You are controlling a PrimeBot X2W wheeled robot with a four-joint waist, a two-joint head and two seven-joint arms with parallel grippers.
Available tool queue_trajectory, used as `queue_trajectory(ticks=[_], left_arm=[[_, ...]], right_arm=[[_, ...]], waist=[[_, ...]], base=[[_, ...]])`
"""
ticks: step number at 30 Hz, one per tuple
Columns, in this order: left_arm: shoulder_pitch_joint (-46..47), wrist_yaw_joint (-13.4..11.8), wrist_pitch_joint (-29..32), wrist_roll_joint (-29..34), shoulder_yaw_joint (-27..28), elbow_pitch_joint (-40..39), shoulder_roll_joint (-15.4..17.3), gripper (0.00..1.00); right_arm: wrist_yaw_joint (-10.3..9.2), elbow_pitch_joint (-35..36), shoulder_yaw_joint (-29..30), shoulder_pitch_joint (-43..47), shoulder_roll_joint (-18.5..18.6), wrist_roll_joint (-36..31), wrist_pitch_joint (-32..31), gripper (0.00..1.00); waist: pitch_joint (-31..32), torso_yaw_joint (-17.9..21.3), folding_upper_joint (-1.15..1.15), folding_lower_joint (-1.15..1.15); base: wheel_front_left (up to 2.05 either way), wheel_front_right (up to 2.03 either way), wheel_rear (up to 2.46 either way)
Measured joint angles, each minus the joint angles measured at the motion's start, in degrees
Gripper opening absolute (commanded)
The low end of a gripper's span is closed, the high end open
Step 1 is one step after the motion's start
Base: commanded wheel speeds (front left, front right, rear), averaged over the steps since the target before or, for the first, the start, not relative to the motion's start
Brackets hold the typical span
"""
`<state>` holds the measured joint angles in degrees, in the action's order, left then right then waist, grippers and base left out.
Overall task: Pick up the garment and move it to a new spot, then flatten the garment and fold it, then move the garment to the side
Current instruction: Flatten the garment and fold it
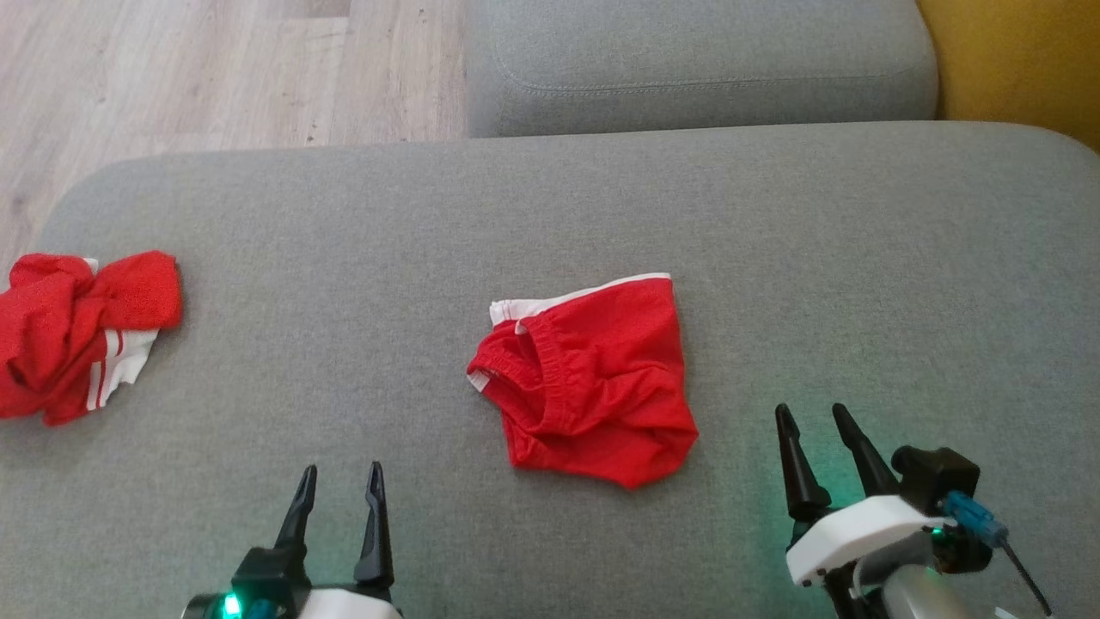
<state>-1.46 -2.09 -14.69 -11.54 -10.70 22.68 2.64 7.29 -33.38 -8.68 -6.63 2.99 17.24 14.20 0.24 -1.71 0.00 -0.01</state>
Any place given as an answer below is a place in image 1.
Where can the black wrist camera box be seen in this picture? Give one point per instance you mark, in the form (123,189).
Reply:
(937,477)
(266,576)

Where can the yellow sofa section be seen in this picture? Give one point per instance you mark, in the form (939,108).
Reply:
(1023,60)

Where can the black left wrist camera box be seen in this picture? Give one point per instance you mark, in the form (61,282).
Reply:
(266,576)

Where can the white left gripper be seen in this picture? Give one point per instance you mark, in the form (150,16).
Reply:
(344,606)

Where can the grey seamed sofa cushion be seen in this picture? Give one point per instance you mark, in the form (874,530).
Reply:
(687,52)

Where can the blue right camera connector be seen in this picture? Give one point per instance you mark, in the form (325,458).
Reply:
(975,517)

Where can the red and white jersey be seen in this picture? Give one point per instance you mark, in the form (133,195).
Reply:
(51,344)

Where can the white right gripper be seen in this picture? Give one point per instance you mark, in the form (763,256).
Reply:
(859,533)

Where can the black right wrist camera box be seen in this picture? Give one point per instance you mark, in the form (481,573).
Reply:
(937,477)

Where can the red shorts with white trim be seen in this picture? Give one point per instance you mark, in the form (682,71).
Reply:
(601,387)

